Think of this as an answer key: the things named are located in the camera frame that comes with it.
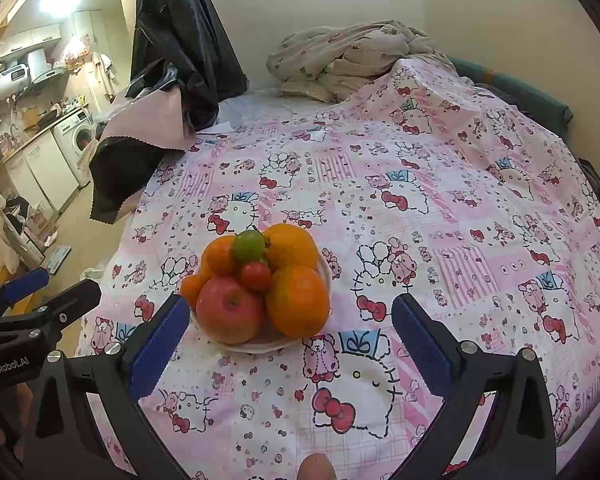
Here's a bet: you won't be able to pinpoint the pink hanging bag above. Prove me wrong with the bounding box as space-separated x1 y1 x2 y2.
60 35 93 68

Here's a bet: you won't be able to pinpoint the crumpled beige printed quilt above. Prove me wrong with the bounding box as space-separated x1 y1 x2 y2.
266 20 456 103

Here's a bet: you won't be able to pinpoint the pink strawberry-print plate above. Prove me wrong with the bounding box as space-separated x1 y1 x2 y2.
189 255 333 352

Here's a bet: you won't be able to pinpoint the person's left hand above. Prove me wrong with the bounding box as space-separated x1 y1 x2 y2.
0 382 34 454

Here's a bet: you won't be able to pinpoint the medium orange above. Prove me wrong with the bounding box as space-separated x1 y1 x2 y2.
201 236 242 277

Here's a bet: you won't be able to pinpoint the white plastic bag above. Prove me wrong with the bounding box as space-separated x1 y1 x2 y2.
81 264 112 283

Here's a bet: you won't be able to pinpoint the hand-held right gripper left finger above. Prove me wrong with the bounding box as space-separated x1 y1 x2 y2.
22 291 193 480

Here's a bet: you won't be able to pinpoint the pink cartoon-cat printed blanket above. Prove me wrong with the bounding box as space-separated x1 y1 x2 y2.
77 57 600 480

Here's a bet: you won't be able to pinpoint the red apple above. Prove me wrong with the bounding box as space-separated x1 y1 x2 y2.
196 276 267 345

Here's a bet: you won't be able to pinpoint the large green plum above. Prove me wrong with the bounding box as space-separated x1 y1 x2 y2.
231 230 266 263

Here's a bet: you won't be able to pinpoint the white paper sheet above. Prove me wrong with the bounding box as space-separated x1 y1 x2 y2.
200 120 236 137

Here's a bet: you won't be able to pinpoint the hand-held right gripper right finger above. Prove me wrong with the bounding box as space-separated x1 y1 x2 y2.
391 292 559 480

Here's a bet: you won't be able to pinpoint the white kitchen cabinets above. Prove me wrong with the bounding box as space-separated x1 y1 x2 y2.
2 132 81 211

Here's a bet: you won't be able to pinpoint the black plastic sheet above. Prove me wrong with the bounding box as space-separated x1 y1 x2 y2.
130 0 246 128

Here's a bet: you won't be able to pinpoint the large bumpy-topped orange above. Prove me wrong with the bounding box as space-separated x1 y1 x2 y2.
262 223 319 272

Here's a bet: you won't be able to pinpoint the black zigzag-edged cloth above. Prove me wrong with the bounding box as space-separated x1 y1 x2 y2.
89 137 168 223

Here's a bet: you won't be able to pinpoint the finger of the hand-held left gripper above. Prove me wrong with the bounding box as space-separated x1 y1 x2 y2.
0 279 102 352
0 266 51 319

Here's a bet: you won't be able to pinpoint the small mandarin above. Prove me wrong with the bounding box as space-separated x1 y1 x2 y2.
180 272 208 311

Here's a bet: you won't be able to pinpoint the white appliance with display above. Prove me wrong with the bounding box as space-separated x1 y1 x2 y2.
0 62 31 96

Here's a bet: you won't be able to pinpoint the person's right hand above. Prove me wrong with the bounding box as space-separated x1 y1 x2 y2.
299 453 337 480

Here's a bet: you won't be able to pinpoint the dark cloth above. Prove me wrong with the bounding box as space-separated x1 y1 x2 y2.
577 157 600 211

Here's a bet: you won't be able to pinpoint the teal bed frame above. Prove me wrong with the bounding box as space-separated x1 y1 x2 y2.
452 57 573 126

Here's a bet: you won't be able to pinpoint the large navel orange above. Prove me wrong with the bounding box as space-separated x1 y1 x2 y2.
265 265 330 338

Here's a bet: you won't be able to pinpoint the white floor scale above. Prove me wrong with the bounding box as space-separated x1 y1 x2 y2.
44 245 73 275

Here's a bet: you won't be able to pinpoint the pink zigzag-edged cloth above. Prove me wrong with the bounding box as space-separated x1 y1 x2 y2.
100 91 198 153

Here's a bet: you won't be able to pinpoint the hanging light garment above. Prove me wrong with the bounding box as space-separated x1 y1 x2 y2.
90 52 116 101

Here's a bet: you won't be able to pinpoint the white washing machine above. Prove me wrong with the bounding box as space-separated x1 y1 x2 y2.
52 110 97 188

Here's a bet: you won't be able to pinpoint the red cherry tomato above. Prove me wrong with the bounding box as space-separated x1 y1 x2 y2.
240 261 273 293

